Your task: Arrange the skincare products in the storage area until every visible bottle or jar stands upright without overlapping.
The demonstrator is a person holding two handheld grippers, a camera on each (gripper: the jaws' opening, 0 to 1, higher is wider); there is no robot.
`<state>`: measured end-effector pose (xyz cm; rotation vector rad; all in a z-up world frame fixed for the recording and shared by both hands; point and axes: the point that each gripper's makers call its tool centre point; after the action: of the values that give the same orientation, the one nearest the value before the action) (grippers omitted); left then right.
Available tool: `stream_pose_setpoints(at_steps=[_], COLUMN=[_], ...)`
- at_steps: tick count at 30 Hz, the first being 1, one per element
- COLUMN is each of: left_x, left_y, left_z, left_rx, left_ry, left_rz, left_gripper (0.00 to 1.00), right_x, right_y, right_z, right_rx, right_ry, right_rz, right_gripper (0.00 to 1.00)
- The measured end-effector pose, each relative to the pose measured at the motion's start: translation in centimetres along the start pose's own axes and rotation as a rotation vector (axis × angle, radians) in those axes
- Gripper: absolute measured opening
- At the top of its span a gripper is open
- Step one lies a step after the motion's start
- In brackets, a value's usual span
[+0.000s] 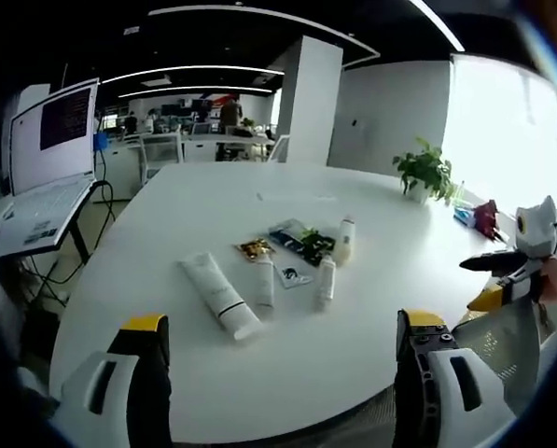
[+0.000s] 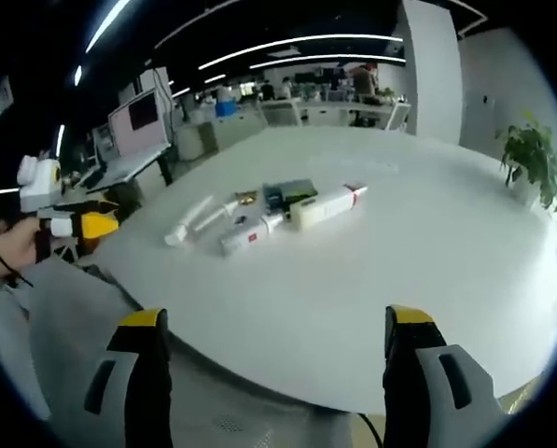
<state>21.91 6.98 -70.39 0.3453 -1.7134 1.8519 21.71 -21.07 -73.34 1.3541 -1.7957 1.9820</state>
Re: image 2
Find white red-label skincare box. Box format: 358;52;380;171
218;218;272;259

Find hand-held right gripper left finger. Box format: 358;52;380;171
83;307;174;448

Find green potted plant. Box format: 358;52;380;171
494;110;557;212

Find small white skincare bottle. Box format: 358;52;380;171
258;211;289;235

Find pink computer monitor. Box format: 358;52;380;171
107;89;173;158

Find row of white office desks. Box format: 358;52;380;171
258;95;412;133

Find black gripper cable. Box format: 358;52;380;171
357;412;385;448

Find person's grey clothing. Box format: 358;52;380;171
0;268;50;419

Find long white red-tipped skincare box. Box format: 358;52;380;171
313;183;369;221

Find dark green skincare box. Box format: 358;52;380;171
280;178;319;204

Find ceiling light strips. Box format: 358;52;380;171
53;0;408;155

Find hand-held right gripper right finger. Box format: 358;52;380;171
382;304;508;448

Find blue skincare box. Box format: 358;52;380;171
262;183;287;212

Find slim white skincare tube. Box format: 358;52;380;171
191;200;240;243

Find grey office desk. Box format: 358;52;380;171
84;143;175;220

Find person's left hand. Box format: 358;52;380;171
0;222;40;282

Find cream skincare jar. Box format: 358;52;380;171
288;197;327;231

